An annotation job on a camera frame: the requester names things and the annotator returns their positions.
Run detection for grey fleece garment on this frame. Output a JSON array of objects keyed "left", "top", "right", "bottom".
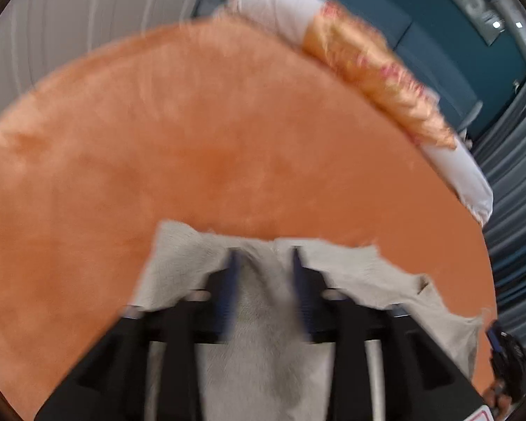
[{"left": 133, "top": 221, "right": 483, "bottom": 420}]

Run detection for person's right hand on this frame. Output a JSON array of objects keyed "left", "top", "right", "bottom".
[{"left": 482, "top": 379, "right": 512, "bottom": 421}]

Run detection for orange plush bed blanket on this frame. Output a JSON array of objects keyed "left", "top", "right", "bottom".
[{"left": 0, "top": 19, "right": 496, "bottom": 420}]

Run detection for grey blue curtain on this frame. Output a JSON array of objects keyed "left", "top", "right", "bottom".
[{"left": 473, "top": 81, "right": 526, "bottom": 343}]

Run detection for orange satin pillow cover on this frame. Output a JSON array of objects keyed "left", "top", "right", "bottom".
[{"left": 302, "top": 0, "right": 457, "bottom": 150}]

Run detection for blue upholstered headboard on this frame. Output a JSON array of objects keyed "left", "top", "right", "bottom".
[{"left": 194, "top": 0, "right": 526, "bottom": 141}]

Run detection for white pillow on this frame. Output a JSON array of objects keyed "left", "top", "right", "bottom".
[{"left": 216, "top": 0, "right": 493, "bottom": 225}]

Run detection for white panelled wardrobe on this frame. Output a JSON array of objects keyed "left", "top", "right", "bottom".
[{"left": 0, "top": 0, "right": 197, "bottom": 114}]

